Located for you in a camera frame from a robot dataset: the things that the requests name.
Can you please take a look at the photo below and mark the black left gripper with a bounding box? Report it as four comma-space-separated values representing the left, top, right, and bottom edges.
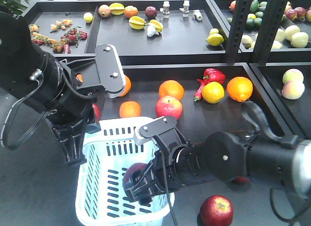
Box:
48, 89, 100, 166

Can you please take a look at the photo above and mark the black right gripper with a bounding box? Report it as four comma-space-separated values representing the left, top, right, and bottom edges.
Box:
122, 139, 194, 203

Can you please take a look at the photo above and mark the dark red apple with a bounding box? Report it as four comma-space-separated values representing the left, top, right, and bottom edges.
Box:
122, 162, 147, 192

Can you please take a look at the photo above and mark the light blue plastic basket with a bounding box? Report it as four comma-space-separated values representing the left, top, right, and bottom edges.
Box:
75, 117, 170, 226

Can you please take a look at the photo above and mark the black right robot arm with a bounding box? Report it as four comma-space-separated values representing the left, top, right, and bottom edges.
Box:
123, 101, 311, 203

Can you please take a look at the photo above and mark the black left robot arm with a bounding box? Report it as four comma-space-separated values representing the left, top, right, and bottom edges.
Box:
0, 9, 100, 165

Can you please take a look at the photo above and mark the red yellow apple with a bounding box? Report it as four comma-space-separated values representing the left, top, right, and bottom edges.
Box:
92, 104, 101, 121

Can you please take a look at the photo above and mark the small orange tangerine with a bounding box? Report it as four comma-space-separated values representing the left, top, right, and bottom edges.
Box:
119, 101, 141, 118

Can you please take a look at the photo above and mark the red striped apple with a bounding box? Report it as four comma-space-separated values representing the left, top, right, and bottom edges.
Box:
200, 195, 234, 226

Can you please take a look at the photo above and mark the orange grapefruit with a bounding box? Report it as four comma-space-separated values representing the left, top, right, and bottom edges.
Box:
119, 75, 132, 97

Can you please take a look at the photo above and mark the pink red apple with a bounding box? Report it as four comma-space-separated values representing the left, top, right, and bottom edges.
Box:
155, 96, 183, 119

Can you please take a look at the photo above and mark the red chili pepper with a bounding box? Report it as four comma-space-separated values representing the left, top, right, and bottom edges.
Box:
193, 79, 206, 102

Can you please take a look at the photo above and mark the yellow orange fruit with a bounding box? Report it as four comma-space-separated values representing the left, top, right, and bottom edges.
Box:
202, 82, 225, 104

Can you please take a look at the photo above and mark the red bell pepper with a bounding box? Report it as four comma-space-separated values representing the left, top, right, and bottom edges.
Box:
197, 68, 226, 85

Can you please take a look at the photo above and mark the white garlic bulb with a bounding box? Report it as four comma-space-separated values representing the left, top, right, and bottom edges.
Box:
147, 25, 159, 37

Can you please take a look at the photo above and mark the large orange with navel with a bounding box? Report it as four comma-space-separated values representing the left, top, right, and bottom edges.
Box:
226, 76, 253, 102

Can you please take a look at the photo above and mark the front pale peach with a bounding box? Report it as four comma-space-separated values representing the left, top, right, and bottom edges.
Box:
281, 79, 305, 100

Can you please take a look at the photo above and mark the pale peach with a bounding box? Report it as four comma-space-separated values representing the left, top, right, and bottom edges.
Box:
281, 79, 305, 100
282, 69, 304, 84

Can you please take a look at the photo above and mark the rear pale peach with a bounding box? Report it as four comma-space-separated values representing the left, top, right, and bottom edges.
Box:
282, 69, 304, 84

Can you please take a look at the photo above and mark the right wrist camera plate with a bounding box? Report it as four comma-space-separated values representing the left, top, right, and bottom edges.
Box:
134, 116, 177, 145

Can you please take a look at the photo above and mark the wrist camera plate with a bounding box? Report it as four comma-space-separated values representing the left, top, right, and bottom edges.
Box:
134, 116, 177, 145
95, 44, 126, 99

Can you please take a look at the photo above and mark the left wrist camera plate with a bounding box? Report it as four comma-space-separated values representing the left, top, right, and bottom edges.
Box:
95, 44, 126, 99

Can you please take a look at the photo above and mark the black shelf upright post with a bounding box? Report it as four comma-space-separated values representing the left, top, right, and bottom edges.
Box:
225, 0, 253, 65

